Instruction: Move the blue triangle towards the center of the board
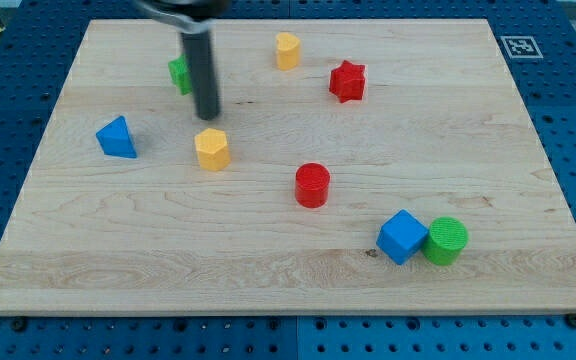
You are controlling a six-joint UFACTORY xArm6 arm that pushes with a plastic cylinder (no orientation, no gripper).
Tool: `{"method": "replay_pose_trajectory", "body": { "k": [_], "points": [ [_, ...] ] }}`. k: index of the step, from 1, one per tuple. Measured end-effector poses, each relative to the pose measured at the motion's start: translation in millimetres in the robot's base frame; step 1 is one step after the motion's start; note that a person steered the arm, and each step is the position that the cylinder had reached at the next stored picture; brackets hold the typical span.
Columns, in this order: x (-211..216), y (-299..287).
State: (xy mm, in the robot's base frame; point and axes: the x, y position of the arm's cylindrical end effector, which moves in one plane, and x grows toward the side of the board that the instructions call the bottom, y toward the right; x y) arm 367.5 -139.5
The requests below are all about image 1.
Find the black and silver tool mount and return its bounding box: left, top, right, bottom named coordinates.
left=132, top=0, right=232, bottom=34

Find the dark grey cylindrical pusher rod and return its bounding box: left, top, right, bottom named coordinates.
left=181, top=30, right=221, bottom=120

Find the blue triangle block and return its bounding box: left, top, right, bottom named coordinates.
left=96, top=116, right=137, bottom=158

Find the wooden board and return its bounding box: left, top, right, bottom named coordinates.
left=0, top=19, right=576, bottom=317

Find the yellow heart block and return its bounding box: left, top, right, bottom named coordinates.
left=275, top=32, right=301, bottom=71

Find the yellow hexagon block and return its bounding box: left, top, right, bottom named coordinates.
left=194, top=128, right=231, bottom=171

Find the red star block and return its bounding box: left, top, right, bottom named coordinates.
left=329, top=60, right=366, bottom=103

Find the red cylinder block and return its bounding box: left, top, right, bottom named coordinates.
left=294, top=163, right=331, bottom=208

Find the blue cube block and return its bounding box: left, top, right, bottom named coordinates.
left=376, top=209, right=428, bottom=265

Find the green cylinder block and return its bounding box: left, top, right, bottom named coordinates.
left=421, top=217, right=469, bottom=266

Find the white fiducial marker tag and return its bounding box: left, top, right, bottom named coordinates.
left=501, top=35, right=543, bottom=59

